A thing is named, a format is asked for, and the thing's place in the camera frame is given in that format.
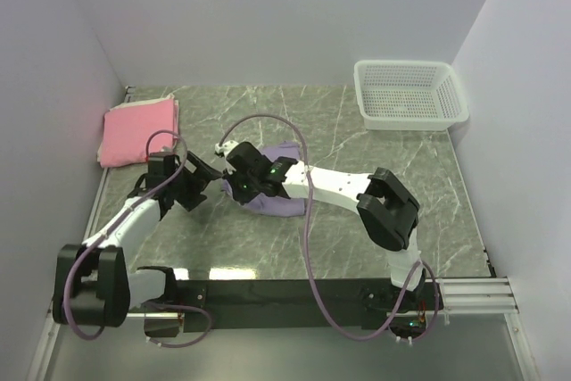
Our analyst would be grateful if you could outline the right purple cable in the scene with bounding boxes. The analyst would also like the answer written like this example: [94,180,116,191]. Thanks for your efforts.
[218,115,441,342]

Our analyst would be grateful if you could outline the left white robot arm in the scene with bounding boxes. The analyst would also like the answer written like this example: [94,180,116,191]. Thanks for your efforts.
[53,153,222,327]

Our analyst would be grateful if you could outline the white perforated plastic basket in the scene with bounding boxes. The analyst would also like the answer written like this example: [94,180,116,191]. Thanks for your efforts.
[353,60,469,131]

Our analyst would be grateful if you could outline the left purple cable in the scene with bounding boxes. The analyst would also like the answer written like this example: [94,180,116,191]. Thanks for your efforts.
[64,129,188,341]

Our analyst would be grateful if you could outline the aluminium table edge rail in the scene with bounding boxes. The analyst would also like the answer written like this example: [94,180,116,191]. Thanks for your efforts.
[26,86,135,381]

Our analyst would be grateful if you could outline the purple cable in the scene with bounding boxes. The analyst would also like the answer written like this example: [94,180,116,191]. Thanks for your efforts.
[218,115,441,342]
[64,129,188,341]

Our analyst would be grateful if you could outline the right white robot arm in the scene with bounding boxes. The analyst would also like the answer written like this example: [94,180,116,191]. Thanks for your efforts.
[215,141,426,309]

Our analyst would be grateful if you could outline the purple t shirt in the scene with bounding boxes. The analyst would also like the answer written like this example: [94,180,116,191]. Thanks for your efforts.
[221,141,305,218]

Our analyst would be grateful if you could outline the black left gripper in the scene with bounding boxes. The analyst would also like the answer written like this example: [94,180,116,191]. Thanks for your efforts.
[168,151,222,211]

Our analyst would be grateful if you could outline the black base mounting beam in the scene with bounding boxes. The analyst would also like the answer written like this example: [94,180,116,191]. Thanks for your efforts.
[125,277,447,338]

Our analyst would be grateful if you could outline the folded pink t shirt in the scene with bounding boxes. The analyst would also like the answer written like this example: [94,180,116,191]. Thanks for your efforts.
[99,99,176,170]

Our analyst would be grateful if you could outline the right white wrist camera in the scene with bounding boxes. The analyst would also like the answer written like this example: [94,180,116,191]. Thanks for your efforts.
[214,140,239,157]

